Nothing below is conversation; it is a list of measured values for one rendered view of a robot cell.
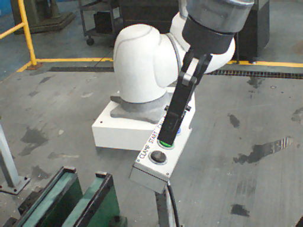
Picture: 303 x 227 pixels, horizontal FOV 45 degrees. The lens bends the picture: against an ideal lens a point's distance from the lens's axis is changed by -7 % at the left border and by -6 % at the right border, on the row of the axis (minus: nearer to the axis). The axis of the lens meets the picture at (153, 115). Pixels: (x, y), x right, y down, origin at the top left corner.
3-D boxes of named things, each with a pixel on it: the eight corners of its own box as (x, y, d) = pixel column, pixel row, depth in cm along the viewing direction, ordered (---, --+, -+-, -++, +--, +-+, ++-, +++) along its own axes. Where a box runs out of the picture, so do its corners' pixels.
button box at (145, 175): (161, 195, 71) (170, 177, 68) (127, 179, 72) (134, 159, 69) (185, 145, 85) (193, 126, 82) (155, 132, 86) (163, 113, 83)
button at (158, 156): (161, 169, 71) (164, 163, 70) (146, 163, 71) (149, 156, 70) (165, 160, 73) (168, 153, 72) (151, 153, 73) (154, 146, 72)
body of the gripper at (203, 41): (195, 5, 59) (177, 53, 64) (181, 18, 52) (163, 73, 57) (239, 23, 58) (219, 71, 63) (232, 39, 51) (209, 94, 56)
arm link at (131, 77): (114, 87, 131) (102, 27, 120) (164, 74, 134) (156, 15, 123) (125, 109, 117) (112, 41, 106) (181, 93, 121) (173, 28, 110)
